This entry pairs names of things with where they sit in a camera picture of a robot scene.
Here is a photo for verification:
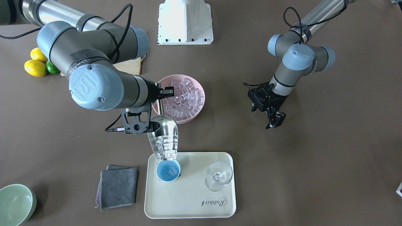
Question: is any upper yellow lemon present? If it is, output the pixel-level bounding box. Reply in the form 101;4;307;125
30;47;48;63

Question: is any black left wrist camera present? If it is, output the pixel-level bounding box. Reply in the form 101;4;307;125
247;88;267;112

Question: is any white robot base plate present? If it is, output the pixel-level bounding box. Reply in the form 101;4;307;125
157;0;214;45

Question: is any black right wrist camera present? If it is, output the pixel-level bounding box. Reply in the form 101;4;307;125
120;104;160;135

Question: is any green lime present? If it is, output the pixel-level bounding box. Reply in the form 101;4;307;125
46;60;61;74

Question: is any cream serving tray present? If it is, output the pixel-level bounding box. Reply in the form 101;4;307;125
144;152;236;219

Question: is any steel ice scoop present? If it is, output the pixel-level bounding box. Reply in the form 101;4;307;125
148;99;178;161

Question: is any clear wine glass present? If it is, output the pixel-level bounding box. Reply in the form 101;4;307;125
205;160;234;191

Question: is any lower yellow lemon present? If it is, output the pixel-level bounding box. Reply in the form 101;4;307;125
24;60;48;77

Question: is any yellow lemon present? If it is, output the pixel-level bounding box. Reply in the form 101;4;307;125
30;47;48;63
24;60;48;77

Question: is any bamboo cutting board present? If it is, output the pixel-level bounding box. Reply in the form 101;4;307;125
67;57;145;78

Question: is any clear ice cubes pile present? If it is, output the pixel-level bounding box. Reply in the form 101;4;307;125
156;78;204;121

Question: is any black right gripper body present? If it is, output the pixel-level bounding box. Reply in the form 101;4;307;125
145;83;160;105

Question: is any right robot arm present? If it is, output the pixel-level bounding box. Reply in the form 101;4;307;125
1;0;174;110

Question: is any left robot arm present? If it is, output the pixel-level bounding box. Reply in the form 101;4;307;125
243;0;350;129

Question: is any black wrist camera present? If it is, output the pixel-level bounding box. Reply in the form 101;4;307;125
120;104;160;135
247;88;267;112

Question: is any grey folded cloth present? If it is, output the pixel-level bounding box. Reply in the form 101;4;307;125
95;165;139;211

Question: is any green bowl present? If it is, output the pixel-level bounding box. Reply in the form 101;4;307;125
0;184;36;226

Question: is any pink bowl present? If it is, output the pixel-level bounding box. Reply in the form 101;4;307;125
152;74;205;124

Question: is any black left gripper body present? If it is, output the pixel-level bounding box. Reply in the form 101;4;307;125
260;83;287;114

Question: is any light blue cup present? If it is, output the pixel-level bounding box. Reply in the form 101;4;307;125
156;160;181;182

